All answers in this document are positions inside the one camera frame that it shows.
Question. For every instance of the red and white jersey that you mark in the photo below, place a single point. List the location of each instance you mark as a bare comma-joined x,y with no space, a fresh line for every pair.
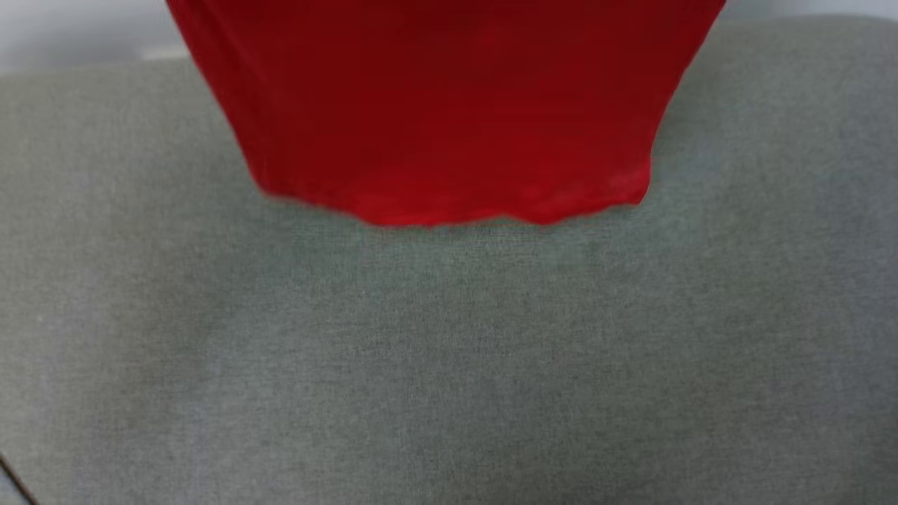
449,105

